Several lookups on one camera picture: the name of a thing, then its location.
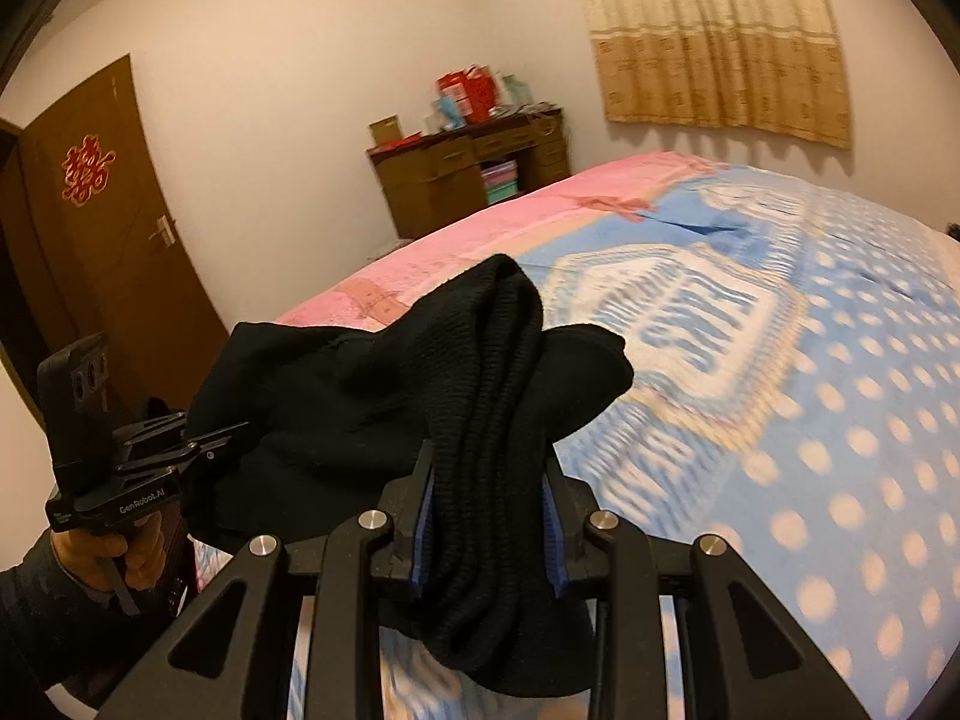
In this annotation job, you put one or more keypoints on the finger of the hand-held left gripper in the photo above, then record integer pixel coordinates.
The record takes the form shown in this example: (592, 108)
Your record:
(150, 426)
(202, 444)

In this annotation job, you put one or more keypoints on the brown wooden door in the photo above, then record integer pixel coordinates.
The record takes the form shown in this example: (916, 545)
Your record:
(112, 300)

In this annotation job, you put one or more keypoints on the stack of pastel boxes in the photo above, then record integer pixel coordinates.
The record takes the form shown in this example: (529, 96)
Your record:
(499, 181)

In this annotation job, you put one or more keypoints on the person's left hand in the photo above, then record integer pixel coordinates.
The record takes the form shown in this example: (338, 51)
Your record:
(146, 555)

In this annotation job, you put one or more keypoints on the red cloth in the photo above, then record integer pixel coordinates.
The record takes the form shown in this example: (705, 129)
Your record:
(401, 142)

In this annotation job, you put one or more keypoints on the pink and blue printed blanket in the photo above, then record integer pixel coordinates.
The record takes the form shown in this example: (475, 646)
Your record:
(825, 390)

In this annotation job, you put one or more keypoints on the teal paper bag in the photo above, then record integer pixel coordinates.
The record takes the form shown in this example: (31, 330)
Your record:
(513, 90)

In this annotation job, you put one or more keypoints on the tan cardboard card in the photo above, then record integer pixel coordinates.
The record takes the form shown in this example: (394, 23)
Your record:
(385, 130)

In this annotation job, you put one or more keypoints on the beige patterned curtain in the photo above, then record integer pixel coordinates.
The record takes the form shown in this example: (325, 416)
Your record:
(712, 30)

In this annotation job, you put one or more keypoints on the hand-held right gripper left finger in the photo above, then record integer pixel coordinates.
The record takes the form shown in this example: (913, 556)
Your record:
(422, 532)

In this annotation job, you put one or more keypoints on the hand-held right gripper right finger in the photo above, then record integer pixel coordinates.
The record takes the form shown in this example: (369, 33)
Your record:
(556, 540)

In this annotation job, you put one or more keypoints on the stack of papers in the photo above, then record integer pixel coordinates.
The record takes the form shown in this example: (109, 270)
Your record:
(525, 110)

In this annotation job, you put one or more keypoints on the person's left forearm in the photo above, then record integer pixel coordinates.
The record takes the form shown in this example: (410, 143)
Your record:
(45, 630)

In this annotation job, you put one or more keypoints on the light blue box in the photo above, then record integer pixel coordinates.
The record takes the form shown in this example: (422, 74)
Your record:
(452, 106)

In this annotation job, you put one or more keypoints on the red gift bag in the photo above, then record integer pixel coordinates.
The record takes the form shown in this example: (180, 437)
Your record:
(476, 94)

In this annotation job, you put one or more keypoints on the black pants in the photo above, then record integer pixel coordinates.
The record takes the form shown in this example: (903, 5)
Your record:
(480, 405)

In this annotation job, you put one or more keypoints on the brown wooden desk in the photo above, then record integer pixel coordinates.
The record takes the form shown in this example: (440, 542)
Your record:
(427, 187)

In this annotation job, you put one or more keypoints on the red door decoration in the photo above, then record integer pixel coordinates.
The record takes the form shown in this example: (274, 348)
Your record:
(88, 169)

